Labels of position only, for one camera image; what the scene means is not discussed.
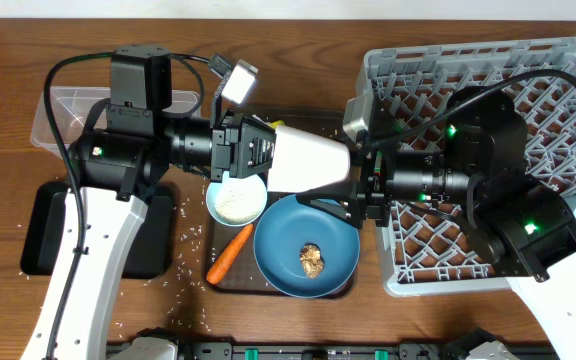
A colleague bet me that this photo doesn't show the yellow green snack wrapper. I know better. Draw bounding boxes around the yellow green snack wrapper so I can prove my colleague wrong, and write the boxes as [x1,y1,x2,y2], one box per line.
[266,120,286,130]

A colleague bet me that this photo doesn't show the pink cup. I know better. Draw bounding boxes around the pink cup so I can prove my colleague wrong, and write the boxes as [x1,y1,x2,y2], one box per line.
[267,125,351,193]

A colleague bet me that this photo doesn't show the blue plate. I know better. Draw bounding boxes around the blue plate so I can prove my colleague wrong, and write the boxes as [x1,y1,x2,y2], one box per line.
[253,195,361,299]

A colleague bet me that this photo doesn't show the brown food scrap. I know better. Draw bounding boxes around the brown food scrap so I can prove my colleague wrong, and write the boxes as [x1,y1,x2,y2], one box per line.
[299,244,324,279]

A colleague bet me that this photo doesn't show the orange carrot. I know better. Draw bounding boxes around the orange carrot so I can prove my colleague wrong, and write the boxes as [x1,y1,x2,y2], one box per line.
[206,224,254,285]

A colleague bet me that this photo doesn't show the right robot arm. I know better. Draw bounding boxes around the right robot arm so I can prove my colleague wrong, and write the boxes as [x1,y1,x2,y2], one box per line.
[298,87,576,359]

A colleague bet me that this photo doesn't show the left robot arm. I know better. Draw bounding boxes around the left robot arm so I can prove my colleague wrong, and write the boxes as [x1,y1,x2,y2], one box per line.
[23,45,276,359]

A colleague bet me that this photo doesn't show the grey dishwasher rack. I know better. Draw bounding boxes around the grey dishwasher rack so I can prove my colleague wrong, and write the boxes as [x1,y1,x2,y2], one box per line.
[355,37,576,297]

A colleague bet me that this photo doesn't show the light blue rice bowl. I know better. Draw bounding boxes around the light blue rice bowl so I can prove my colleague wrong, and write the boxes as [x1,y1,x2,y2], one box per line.
[206,174,268,227]

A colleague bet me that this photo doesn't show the brown serving tray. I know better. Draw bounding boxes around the brown serving tray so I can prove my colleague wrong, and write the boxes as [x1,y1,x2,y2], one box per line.
[202,106,343,297]

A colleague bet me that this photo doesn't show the clear plastic bin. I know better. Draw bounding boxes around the clear plastic bin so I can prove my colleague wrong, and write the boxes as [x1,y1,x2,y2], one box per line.
[30,86,199,158]

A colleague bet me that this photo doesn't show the black plastic tray bin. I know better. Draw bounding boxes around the black plastic tray bin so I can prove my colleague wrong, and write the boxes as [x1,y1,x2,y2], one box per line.
[20,181,174,279]

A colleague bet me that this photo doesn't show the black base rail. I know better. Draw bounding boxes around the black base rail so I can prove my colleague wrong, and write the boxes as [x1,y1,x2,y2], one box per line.
[107,341,469,360]

